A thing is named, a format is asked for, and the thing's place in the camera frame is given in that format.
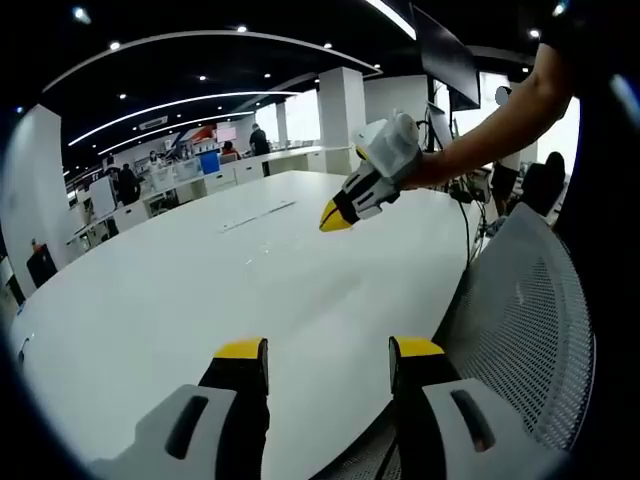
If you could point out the black hanging screen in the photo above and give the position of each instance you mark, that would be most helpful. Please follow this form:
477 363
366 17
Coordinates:
447 55

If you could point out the long white counter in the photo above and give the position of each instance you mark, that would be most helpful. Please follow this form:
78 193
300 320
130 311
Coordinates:
200 182

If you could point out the blue box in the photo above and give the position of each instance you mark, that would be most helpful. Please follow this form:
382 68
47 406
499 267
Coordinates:
210 163

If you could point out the desk monitor on stand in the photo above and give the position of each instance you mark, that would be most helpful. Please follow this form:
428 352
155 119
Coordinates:
440 127

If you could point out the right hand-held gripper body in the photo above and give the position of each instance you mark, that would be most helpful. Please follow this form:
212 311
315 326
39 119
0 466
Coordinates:
392 145

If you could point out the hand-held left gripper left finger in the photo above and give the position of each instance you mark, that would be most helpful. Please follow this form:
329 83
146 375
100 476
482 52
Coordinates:
220 410

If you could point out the grey mesh office chair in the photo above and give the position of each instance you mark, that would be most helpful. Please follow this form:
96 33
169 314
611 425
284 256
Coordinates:
530 320

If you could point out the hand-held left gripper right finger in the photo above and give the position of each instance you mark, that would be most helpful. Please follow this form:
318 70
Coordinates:
440 405

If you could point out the white pillar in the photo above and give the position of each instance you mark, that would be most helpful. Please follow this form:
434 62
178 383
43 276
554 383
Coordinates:
342 120
35 200

